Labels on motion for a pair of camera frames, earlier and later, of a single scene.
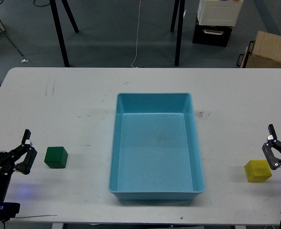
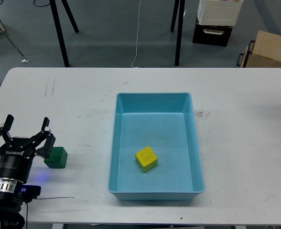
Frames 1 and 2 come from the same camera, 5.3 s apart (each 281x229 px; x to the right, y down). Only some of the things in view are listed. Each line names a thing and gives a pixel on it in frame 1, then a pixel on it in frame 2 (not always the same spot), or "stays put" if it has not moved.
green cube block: [56, 157] stays put
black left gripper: [1, 162] to [15, 156]
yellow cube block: [258, 171] to [146, 159]
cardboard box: [270, 51] stays put
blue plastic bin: [156, 153] stays put
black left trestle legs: [53, 5] stays put
